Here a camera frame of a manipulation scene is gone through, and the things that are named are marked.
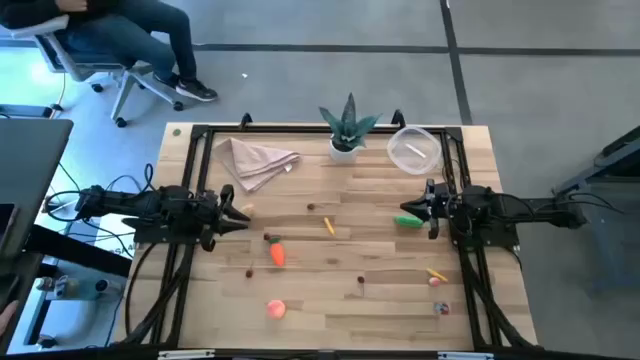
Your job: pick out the small pink toy fruit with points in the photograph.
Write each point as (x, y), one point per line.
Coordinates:
(434, 282)

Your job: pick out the small multicoloured toy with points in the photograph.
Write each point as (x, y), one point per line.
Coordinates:
(441, 308)

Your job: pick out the clear plastic tupperware container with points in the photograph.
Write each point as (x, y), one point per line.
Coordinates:
(400, 160)

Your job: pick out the orange ball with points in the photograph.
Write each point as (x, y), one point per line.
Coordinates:
(277, 254)

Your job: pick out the green toy cucumber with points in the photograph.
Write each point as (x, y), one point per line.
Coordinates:
(406, 223)

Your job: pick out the white office chair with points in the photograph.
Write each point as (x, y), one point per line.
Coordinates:
(130, 80)

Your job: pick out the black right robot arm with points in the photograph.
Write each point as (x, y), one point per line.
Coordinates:
(525, 205)

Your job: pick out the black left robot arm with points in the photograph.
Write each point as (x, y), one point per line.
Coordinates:
(125, 202)

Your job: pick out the person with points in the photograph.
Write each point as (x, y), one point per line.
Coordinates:
(150, 30)

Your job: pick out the black aluminium table frame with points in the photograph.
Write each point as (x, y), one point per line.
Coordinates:
(280, 129)

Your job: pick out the snake plant in white pot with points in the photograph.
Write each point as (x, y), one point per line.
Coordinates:
(345, 150)

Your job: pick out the person's hand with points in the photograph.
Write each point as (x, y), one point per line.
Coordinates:
(6, 317)

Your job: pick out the black frame hook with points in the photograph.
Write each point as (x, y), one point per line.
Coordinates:
(398, 119)
(245, 121)

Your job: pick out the grey desk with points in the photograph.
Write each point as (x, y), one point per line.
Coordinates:
(30, 160)

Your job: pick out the blue-grey cart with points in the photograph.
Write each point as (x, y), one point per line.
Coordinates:
(625, 144)

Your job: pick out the yellow toy fry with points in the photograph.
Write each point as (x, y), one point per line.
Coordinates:
(328, 226)
(437, 274)

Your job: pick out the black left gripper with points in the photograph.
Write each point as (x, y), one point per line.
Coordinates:
(212, 215)

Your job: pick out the beige toy potato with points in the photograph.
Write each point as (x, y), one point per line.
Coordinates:
(247, 209)

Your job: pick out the beige folded cloth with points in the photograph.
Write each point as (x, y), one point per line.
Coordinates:
(250, 160)

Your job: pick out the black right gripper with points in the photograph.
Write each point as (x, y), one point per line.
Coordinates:
(445, 205)

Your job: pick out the pink toy peach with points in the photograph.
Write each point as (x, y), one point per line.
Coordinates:
(275, 309)

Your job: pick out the white cylindrical device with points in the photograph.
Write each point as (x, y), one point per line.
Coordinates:
(102, 286)

